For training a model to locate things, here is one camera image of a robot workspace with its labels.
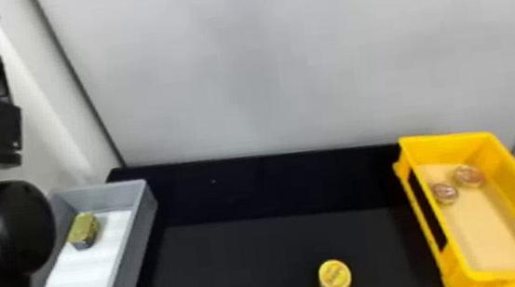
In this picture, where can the yellow can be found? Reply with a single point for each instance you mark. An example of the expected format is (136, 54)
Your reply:
(444, 193)
(469, 175)
(335, 278)

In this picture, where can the yellow box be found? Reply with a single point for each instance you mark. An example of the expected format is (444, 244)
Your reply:
(511, 167)

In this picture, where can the yellow rectangular tin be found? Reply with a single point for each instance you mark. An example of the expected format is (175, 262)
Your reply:
(83, 231)

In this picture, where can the white foam liner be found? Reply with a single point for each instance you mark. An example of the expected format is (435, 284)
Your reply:
(87, 278)

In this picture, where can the grey box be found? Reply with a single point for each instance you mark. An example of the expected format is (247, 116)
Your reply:
(136, 238)

